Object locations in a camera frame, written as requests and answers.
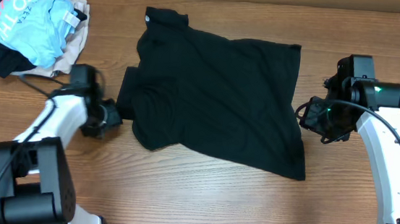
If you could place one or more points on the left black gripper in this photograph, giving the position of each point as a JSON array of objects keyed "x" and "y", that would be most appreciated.
[{"x": 111, "y": 114}]

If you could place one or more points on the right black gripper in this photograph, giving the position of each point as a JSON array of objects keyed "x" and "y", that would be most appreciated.
[{"x": 313, "y": 122}]

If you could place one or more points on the black t-shirt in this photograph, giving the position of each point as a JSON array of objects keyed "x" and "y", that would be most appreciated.
[{"x": 229, "y": 99}]

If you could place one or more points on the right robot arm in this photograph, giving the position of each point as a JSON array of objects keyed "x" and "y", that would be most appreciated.
[{"x": 357, "y": 102}]

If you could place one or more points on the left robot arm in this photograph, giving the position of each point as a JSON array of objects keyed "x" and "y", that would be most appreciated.
[{"x": 35, "y": 181}]

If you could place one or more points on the beige folded garment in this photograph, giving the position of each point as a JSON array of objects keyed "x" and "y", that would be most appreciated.
[{"x": 73, "y": 46}]

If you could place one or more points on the black folded garment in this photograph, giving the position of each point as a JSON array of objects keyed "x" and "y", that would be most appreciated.
[{"x": 6, "y": 60}]

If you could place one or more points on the light blue printed t-shirt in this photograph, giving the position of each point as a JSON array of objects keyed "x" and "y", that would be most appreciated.
[{"x": 37, "y": 28}]

